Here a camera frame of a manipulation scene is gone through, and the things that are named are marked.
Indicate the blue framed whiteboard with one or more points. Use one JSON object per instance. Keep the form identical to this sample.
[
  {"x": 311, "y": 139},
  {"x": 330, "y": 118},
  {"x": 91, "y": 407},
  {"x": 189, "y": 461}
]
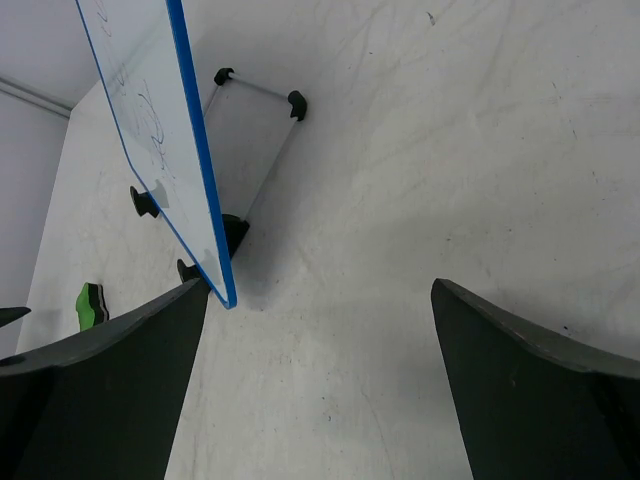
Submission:
[{"x": 143, "y": 55}]

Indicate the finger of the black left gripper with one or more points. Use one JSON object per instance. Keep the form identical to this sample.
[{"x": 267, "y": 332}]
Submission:
[{"x": 12, "y": 314}]

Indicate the green foam eraser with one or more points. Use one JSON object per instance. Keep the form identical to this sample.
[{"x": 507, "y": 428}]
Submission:
[{"x": 91, "y": 306}]

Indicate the whiteboard metal stand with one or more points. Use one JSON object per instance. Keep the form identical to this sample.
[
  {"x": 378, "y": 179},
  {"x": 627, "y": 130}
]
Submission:
[{"x": 246, "y": 125}]

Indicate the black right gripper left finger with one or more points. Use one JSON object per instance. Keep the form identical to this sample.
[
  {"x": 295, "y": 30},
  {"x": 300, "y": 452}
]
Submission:
[{"x": 103, "y": 403}]

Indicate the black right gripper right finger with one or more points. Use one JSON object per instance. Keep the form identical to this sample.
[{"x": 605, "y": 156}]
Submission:
[{"x": 532, "y": 403}]

